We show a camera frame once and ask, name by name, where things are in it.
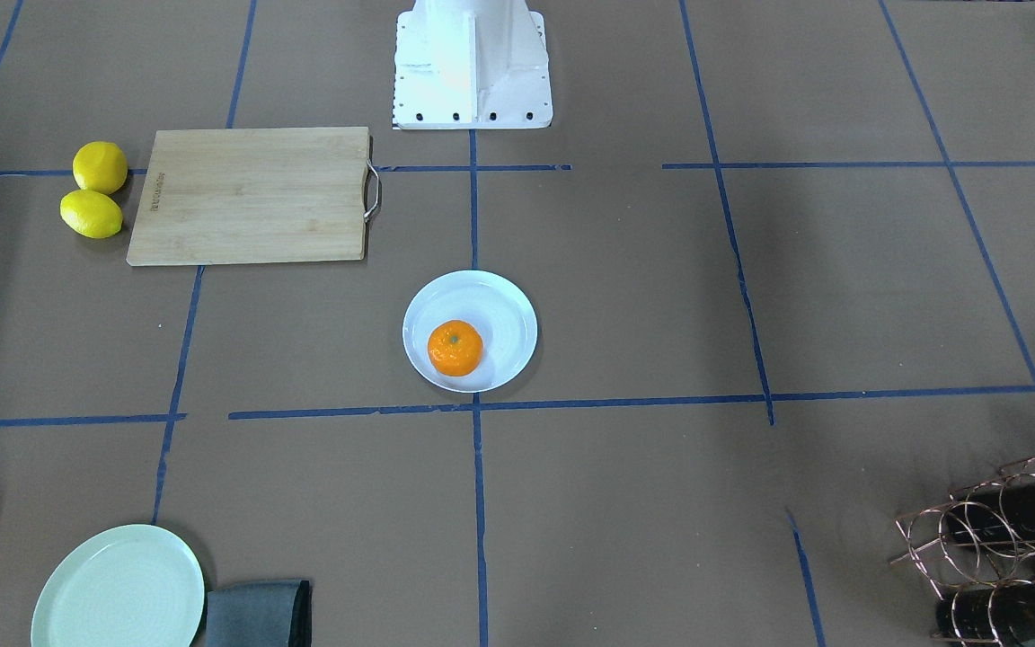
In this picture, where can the light blue plate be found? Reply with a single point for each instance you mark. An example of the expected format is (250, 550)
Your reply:
(496, 307)

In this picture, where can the orange mandarin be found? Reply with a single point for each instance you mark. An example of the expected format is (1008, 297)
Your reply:
(455, 348)

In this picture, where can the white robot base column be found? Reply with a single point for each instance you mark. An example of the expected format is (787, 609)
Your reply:
(471, 65)

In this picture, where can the light green plate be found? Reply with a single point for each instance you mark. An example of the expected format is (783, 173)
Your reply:
(132, 585)

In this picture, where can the wooden cutting board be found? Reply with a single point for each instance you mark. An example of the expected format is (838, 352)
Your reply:
(237, 196)

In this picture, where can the dark grey folded cloth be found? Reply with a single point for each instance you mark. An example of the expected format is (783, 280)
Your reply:
(260, 613)

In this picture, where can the yellow lemon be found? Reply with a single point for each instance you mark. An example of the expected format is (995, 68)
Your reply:
(91, 214)
(100, 167)

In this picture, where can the dark green wine bottle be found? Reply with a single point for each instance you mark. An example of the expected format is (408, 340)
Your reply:
(1001, 616)

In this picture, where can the copper wire bottle rack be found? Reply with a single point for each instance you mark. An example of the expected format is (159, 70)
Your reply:
(976, 550)

